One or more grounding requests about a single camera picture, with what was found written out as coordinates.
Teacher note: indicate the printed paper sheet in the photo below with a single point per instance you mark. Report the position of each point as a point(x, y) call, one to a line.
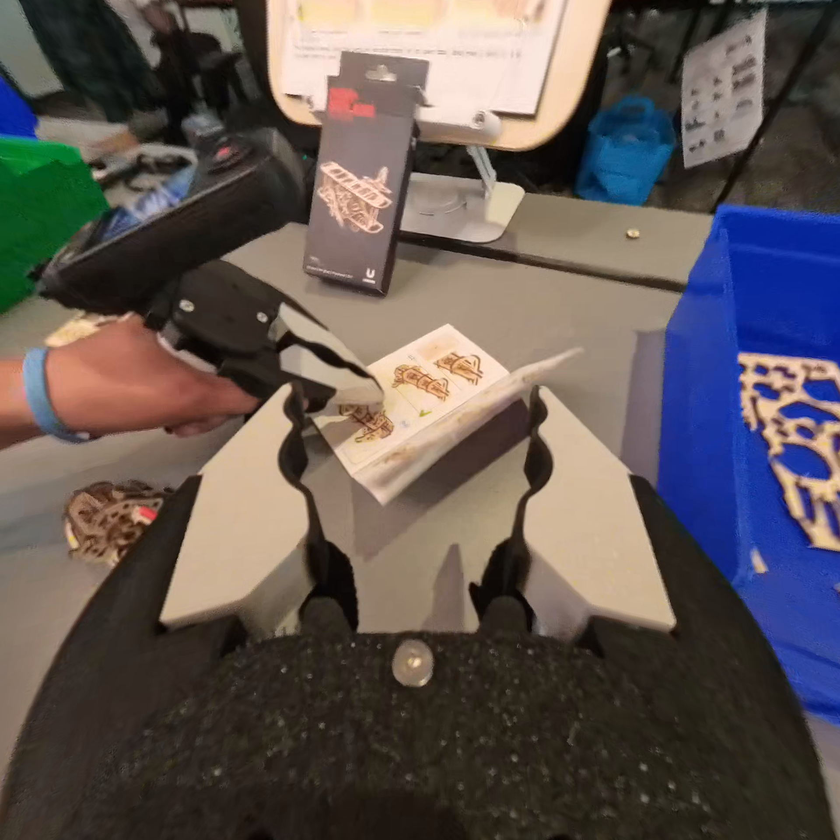
point(722, 85)

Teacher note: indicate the wooden instruction board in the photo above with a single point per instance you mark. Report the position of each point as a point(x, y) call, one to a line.
point(459, 65)

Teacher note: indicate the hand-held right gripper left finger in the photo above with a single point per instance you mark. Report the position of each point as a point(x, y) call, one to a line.
point(243, 512)

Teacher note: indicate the blue bag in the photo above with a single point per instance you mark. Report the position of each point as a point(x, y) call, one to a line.
point(623, 157)

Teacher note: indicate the black kit box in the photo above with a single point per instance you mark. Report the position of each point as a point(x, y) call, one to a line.
point(361, 197)

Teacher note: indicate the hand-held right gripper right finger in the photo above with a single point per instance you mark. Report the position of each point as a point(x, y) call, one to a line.
point(597, 525)

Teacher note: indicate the wooden biplane model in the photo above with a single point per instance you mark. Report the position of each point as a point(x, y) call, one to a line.
point(111, 522)

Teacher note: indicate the instruction booklet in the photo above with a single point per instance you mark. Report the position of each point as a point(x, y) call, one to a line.
point(433, 407)

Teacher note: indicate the blue plastic bin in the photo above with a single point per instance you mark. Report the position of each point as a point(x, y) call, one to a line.
point(709, 394)

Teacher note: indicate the wooden parts sheet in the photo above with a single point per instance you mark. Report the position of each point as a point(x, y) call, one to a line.
point(800, 459)

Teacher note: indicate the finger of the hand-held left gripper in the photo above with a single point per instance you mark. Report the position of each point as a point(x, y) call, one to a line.
point(308, 331)
point(334, 387)

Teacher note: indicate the blue wristband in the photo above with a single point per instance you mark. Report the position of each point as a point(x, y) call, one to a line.
point(43, 400)

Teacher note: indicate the green plastic bin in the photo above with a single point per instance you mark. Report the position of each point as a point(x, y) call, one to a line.
point(46, 216)

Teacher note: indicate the person's left hand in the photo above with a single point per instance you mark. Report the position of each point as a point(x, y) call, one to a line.
point(144, 387)

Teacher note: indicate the white board stand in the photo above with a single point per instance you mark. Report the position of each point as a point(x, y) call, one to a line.
point(459, 210)

